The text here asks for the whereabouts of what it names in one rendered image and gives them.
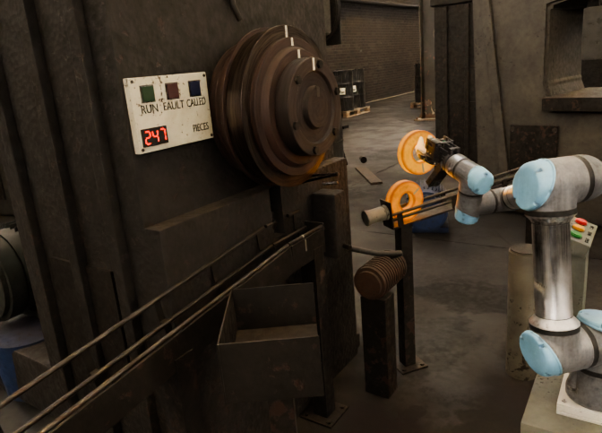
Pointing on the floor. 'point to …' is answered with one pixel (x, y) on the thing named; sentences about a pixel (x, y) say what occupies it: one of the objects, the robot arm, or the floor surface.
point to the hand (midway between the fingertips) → (418, 146)
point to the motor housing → (379, 321)
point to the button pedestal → (580, 250)
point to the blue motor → (439, 224)
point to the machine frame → (142, 175)
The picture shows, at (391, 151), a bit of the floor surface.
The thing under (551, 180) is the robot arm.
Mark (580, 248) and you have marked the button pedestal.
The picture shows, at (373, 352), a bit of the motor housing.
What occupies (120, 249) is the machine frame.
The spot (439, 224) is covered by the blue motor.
